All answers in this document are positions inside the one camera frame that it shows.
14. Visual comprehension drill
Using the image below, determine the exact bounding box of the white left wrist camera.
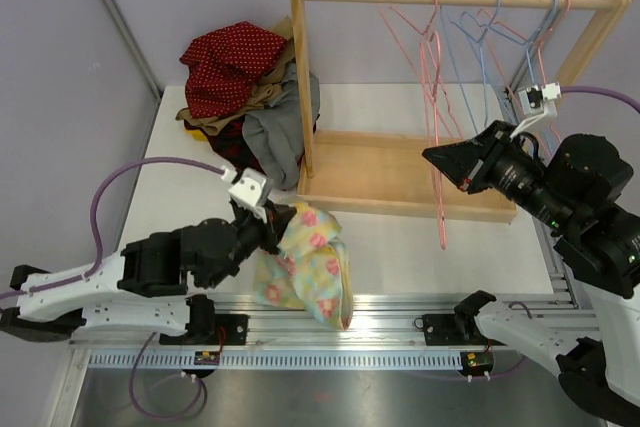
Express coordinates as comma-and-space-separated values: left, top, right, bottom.
221, 167, 274, 223

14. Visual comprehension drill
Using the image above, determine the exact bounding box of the red white polka-dot skirt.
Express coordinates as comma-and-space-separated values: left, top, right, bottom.
179, 20, 289, 121

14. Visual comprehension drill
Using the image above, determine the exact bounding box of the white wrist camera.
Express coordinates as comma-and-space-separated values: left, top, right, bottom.
510, 82, 561, 139
221, 167, 274, 223

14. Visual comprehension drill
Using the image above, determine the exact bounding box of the blue wire hanger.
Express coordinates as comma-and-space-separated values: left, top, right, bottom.
459, 0, 560, 156
438, 5, 500, 134

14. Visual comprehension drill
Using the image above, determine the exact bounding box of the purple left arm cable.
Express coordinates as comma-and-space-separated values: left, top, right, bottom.
0, 157, 226, 419

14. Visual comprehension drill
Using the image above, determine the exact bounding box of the pastel floral skirt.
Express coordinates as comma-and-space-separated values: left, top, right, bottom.
253, 203, 354, 331

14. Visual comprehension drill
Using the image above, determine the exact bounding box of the grey skirt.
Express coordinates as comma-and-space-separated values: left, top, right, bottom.
242, 61, 305, 191

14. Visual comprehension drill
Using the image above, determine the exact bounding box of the wooden clothes rack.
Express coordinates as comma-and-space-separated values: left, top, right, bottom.
291, 0, 634, 223

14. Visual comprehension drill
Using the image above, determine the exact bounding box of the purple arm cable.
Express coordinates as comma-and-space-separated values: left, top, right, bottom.
509, 86, 640, 378
0, 157, 226, 419

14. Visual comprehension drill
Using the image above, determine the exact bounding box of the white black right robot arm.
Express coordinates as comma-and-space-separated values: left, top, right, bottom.
423, 121, 639, 426

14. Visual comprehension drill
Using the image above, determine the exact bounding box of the yellow plastic tray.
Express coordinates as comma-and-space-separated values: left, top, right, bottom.
186, 130, 208, 142

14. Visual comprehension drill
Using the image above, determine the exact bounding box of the tan brown skirt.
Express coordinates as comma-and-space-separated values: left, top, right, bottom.
175, 14, 297, 136

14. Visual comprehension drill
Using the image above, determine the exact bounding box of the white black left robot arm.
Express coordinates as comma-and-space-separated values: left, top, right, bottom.
1, 202, 296, 345

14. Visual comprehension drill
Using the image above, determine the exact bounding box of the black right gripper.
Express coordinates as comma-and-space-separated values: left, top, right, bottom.
423, 118, 573, 230

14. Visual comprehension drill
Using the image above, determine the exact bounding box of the pink wire hanger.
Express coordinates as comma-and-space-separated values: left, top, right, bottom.
420, 0, 462, 146
379, 5, 448, 250
477, 0, 572, 148

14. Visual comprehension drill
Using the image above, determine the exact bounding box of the red black plaid skirt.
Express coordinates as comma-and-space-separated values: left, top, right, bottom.
206, 117, 265, 175

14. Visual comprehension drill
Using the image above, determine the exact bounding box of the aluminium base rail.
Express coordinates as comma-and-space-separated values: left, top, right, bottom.
70, 294, 472, 370

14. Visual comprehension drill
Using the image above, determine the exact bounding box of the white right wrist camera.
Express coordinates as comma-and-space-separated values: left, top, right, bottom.
510, 82, 561, 139

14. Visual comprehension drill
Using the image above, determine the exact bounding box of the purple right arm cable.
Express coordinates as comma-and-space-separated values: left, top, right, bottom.
509, 86, 640, 378

